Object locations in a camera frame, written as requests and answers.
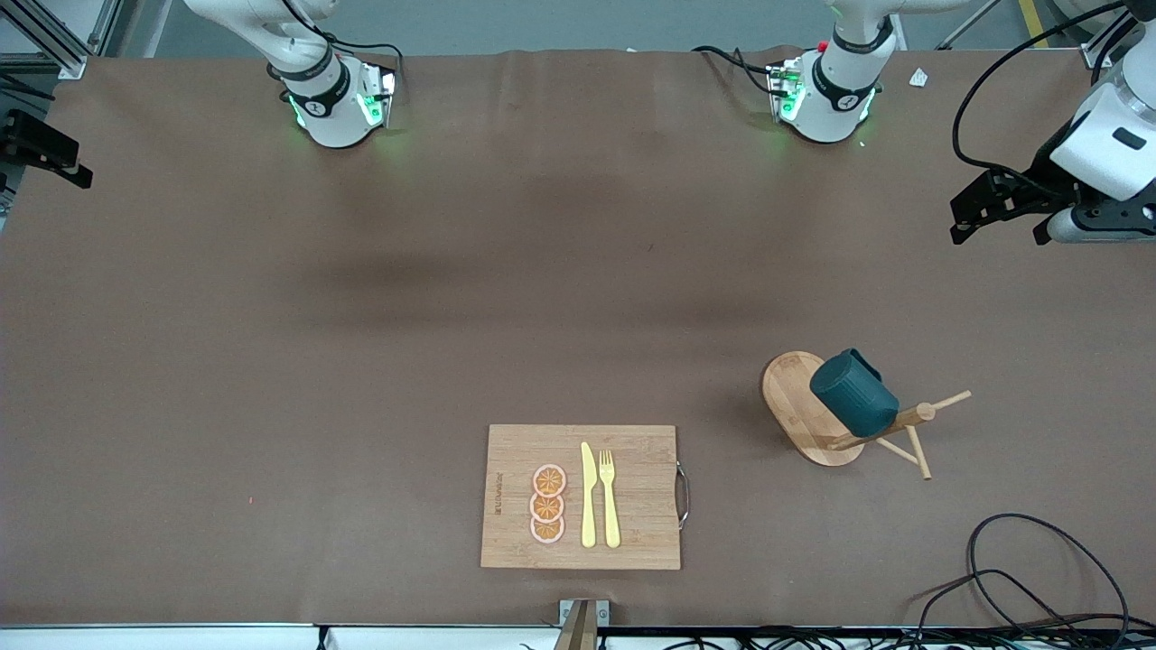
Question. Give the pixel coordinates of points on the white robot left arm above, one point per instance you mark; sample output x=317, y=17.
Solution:
x=835, y=99

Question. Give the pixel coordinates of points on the yellow plastic fork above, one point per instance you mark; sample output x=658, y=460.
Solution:
x=611, y=515

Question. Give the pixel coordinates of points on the aluminium frame profile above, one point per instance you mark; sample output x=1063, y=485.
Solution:
x=72, y=54

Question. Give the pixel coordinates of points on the wooden cutting board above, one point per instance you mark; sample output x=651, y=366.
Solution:
x=632, y=487

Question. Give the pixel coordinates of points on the small aluminium corner bracket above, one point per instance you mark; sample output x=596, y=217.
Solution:
x=1097, y=56

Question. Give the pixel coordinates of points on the metal base connector bracket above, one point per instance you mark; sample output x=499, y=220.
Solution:
x=384, y=90
x=781, y=86

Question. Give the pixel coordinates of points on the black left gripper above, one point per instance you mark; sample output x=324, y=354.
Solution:
x=1037, y=178

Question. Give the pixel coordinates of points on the yellow plastic knife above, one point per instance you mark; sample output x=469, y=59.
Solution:
x=588, y=506

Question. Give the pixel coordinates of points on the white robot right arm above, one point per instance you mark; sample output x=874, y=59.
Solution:
x=330, y=113

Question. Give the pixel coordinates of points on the wooden mug tree stand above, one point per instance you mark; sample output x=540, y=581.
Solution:
x=795, y=406

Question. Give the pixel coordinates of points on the small white paper scrap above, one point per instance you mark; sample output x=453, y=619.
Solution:
x=918, y=78

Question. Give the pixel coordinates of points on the orange slice toy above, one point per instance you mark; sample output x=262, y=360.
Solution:
x=549, y=480
x=546, y=532
x=546, y=507

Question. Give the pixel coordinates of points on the metal camera post bracket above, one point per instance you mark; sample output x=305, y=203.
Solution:
x=582, y=623

